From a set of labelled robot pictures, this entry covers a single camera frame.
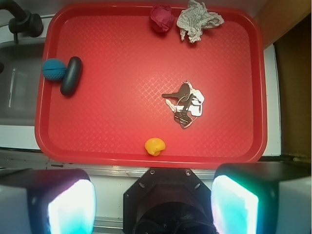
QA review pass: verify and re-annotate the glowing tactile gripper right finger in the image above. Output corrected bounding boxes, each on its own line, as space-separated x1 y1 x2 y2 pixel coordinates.
211 162 312 234

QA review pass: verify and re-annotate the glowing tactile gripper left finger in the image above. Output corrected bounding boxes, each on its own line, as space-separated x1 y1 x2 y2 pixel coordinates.
0 168 96 234

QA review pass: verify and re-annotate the dark green plastic pickle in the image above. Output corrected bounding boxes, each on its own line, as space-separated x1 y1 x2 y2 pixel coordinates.
60 57 82 96

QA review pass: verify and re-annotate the grey sink basin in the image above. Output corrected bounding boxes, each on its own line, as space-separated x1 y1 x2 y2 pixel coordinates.
0 38 45 126

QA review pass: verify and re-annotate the yellow plastic toy piece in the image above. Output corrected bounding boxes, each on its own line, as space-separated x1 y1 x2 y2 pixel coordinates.
144 138 166 156

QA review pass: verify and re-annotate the bunch of keys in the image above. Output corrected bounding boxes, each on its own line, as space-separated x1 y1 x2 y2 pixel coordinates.
161 80 205 129

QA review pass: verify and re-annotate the blue textured ball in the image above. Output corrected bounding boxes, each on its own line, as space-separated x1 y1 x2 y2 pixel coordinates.
42 58 67 81

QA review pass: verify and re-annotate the red plastic tray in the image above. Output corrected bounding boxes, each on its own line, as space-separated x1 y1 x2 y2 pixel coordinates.
35 2 267 169

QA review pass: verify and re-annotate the black faucet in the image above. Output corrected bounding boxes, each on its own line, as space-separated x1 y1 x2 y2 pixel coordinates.
0 0 44 44

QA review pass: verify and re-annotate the crumpled grey paper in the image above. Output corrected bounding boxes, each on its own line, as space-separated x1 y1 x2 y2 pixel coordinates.
176 0 225 43

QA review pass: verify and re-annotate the crumpled red paper ball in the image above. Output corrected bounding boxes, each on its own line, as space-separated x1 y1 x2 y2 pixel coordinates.
149 5 175 33

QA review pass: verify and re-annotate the black octagonal mount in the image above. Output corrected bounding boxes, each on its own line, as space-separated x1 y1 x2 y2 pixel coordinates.
122 168 217 234

